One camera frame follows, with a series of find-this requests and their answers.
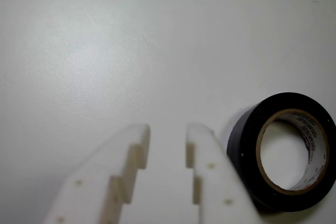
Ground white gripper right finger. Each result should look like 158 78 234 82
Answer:
185 123 264 224

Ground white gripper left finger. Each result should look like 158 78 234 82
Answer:
43 123 151 224

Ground black tape roll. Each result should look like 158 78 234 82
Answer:
226 92 336 213

